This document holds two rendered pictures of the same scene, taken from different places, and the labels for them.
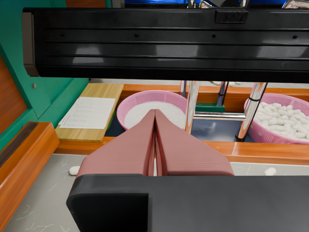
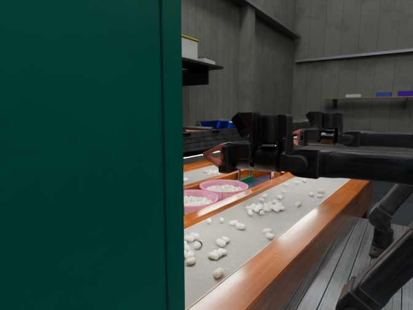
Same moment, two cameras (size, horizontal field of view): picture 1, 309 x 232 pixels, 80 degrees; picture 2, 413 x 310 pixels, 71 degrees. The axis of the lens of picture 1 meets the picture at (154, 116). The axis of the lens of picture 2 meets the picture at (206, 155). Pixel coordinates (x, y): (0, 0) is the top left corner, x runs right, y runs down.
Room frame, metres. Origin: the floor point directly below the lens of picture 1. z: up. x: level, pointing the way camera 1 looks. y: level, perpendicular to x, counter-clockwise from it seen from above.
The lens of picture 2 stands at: (-0.32, 0.60, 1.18)
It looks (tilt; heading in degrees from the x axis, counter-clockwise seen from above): 9 degrees down; 304
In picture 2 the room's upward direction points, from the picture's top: straight up
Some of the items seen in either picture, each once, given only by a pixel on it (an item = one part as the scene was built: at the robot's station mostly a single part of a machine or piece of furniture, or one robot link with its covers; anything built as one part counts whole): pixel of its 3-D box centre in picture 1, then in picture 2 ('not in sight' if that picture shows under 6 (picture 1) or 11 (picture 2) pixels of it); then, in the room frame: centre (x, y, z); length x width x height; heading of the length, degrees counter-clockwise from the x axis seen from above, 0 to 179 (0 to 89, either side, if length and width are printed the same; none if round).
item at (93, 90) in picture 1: (93, 107); not in sight; (0.54, 0.21, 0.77); 0.33 x 0.15 x 0.01; 176
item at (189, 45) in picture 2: not in sight; (176, 49); (2.00, -2.14, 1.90); 0.45 x 0.37 x 0.25; 90
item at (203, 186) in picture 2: not in sight; (223, 193); (0.47, -0.72, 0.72); 0.27 x 0.27 x 0.10
